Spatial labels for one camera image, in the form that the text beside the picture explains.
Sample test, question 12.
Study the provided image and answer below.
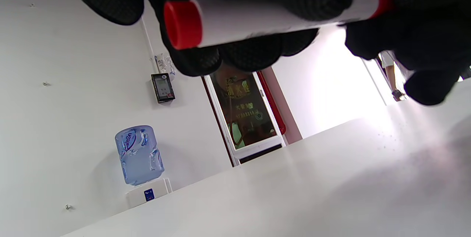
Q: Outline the person's right hand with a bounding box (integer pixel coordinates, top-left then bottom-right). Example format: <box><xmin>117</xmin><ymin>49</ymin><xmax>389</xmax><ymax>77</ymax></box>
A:
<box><xmin>344</xmin><ymin>0</ymin><xmax>471</xmax><ymax>106</ymax></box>

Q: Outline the white marker with red end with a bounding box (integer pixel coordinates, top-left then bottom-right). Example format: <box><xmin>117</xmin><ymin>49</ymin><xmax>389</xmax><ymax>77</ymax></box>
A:
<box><xmin>163</xmin><ymin>0</ymin><xmax>373</xmax><ymax>50</ymax></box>

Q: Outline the blue dispenser water bottle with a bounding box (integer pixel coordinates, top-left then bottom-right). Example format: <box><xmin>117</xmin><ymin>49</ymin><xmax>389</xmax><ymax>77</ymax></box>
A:
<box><xmin>115</xmin><ymin>125</ymin><xmax>165</xmax><ymax>186</ymax></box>

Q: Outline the white water dispenser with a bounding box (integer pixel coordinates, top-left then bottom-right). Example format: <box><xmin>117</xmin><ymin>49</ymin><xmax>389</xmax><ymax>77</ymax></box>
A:
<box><xmin>125</xmin><ymin>177</ymin><xmax>173</xmax><ymax>209</ymax></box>

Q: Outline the white wall cable conduit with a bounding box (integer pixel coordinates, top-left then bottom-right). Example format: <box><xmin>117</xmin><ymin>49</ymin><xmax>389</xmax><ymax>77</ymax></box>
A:
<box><xmin>140</xmin><ymin>18</ymin><xmax>159</xmax><ymax>72</ymax></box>

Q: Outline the black wall control panel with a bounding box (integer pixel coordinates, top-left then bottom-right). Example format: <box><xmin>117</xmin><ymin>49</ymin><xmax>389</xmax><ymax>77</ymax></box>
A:
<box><xmin>151</xmin><ymin>73</ymin><xmax>176</xmax><ymax>104</ymax></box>

